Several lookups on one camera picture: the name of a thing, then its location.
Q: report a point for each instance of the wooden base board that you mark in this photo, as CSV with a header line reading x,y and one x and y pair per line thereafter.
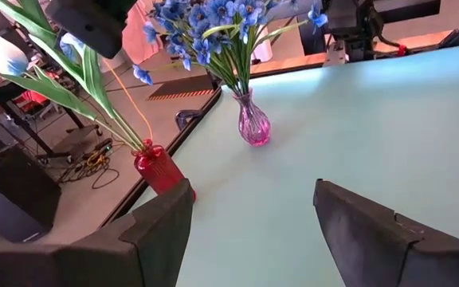
x,y
293,61

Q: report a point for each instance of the pink ribbed glass vase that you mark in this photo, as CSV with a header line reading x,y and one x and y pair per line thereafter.
x,y
253,125

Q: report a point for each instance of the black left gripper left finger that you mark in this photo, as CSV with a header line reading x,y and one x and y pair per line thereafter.
x,y
94,267

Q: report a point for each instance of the red tag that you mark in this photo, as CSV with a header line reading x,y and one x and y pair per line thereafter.
x,y
401,50

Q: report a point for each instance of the red crate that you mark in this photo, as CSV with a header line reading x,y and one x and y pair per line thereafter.
x,y
34,101

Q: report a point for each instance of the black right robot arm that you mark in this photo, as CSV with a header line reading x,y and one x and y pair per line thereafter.
x,y
353,24

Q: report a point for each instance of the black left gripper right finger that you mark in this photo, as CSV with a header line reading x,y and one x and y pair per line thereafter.
x,y
381,259

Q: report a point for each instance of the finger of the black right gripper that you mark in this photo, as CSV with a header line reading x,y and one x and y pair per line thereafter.
x,y
90,28

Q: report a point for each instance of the black power strip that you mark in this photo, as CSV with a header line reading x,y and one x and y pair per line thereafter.
x,y
103,145

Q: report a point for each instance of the red glass vase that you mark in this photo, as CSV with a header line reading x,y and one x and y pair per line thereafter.
x,y
158,167

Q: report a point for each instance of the blue artificial flower bunch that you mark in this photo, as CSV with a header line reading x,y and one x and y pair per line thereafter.
x,y
217,12

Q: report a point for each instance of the striped hazard mat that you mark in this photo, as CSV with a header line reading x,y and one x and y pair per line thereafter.
x,y
181,87

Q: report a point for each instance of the black wheeled cart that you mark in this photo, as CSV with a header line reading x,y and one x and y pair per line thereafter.
x,y
78,139

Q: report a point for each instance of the black table clamp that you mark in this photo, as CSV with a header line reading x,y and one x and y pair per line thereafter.
x,y
187,119

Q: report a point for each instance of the pink white draped cloth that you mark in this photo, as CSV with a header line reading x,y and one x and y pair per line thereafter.
x,y
142,36

